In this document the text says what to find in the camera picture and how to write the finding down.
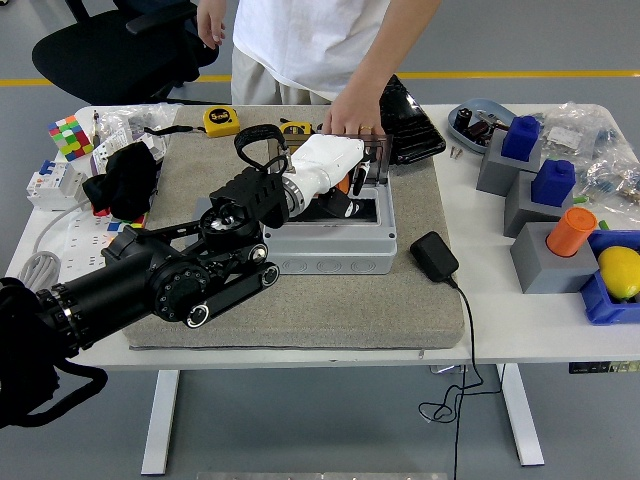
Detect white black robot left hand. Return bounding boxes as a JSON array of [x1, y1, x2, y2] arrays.
[[285, 133, 372, 220]]

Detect person's left hand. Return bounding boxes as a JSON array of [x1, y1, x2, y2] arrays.
[[321, 93, 386, 138]]

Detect person's right hand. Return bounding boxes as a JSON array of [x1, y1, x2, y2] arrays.
[[195, 3, 228, 49]]

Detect yellow round tape measure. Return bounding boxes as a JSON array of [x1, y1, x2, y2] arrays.
[[278, 119, 324, 137]]

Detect glossy black case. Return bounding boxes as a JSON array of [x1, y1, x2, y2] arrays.
[[378, 74, 447, 166]]

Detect person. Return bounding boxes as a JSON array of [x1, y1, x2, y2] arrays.
[[230, 0, 401, 107]]

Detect yellow square tape measure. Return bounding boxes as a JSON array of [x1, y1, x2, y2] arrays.
[[143, 106, 242, 138]]

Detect black office chair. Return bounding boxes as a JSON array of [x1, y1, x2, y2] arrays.
[[31, 0, 220, 105]]

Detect clear bags with small parts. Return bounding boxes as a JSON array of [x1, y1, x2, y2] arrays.
[[92, 103, 181, 174]]

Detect brown capacitors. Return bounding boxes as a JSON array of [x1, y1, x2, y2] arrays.
[[467, 119, 497, 145]]

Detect grey-blue oval tray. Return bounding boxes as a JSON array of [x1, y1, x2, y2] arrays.
[[448, 97, 519, 154]]

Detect black power adapter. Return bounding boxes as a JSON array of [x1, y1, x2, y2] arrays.
[[410, 230, 460, 284]]

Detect grey holder block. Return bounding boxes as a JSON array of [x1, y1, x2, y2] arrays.
[[476, 130, 544, 197], [510, 221, 601, 295], [503, 171, 576, 239]]

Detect grey-brown table mat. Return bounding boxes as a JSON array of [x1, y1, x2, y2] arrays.
[[121, 105, 466, 350]]

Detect blue bottle-shaped block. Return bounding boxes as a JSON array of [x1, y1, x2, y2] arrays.
[[501, 115, 542, 162], [530, 159, 577, 209]]

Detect black cloth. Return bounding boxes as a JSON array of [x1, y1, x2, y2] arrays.
[[82, 141, 160, 221]]

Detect large colourful puzzle cube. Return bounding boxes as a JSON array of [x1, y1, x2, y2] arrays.
[[47, 114, 95, 162]]

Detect small colourful puzzle cube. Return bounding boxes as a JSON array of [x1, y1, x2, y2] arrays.
[[106, 212, 151, 237]]

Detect white circuit breaker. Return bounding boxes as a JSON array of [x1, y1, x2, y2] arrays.
[[26, 158, 89, 211]]

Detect clear bags of components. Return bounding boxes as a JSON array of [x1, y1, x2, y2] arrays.
[[542, 102, 640, 216]]

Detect white power strip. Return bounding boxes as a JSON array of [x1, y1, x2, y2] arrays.
[[63, 209, 134, 271]]

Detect yellow lemon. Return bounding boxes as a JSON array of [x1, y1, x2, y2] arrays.
[[597, 245, 640, 302]]

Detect white table leg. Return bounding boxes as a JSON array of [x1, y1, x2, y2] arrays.
[[494, 363, 545, 467], [141, 369, 180, 475]]

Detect blue plastic bin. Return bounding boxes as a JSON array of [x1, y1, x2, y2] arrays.
[[579, 229, 640, 326]]

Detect black table control panel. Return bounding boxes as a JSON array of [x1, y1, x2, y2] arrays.
[[568, 360, 640, 375]]

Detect grey electrical enclosure box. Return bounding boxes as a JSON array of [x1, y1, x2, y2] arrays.
[[261, 184, 399, 275]]

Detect black adapter cord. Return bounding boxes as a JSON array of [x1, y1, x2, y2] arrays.
[[418, 277, 501, 480]]

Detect grey white power cable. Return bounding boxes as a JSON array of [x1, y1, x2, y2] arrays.
[[17, 199, 91, 282]]

